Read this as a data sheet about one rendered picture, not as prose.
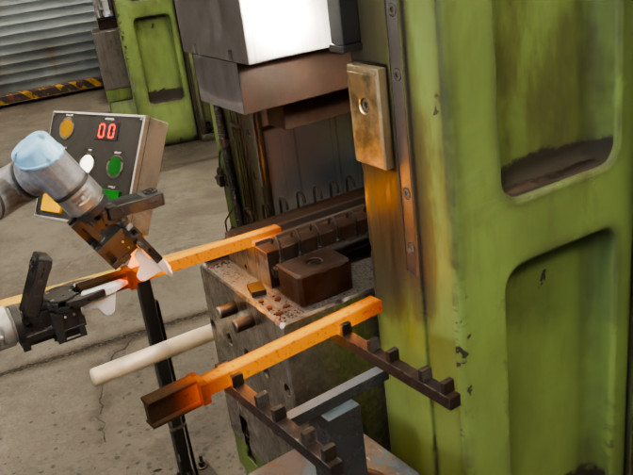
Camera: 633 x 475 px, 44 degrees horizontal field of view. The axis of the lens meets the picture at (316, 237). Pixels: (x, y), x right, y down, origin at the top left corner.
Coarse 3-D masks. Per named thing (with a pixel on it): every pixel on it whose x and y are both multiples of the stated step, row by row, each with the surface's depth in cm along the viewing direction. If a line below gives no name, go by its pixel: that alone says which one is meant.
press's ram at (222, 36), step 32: (192, 0) 149; (224, 0) 137; (256, 0) 134; (288, 0) 137; (320, 0) 140; (192, 32) 153; (224, 32) 141; (256, 32) 135; (288, 32) 138; (320, 32) 142
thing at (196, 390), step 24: (336, 312) 134; (360, 312) 133; (288, 336) 128; (312, 336) 128; (240, 360) 123; (264, 360) 123; (192, 384) 117; (216, 384) 119; (168, 408) 116; (192, 408) 118
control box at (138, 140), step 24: (72, 120) 200; (96, 120) 195; (120, 120) 191; (144, 120) 186; (72, 144) 199; (96, 144) 194; (120, 144) 189; (144, 144) 187; (96, 168) 193; (144, 168) 188; (48, 216) 200; (144, 216) 190
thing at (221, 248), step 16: (272, 224) 164; (224, 240) 158; (240, 240) 158; (176, 256) 153; (192, 256) 153; (208, 256) 155; (112, 272) 148; (128, 272) 147; (160, 272) 151; (80, 288) 143
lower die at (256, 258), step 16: (352, 192) 184; (304, 208) 178; (320, 208) 174; (352, 208) 169; (256, 224) 173; (304, 224) 164; (320, 224) 165; (352, 224) 164; (256, 240) 159; (288, 240) 159; (304, 240) 159; (240, 256) 167; (256, 256) 160; (272, 256) 156; (288, 256) 158; (352, 256) 166; (256, 272) 162
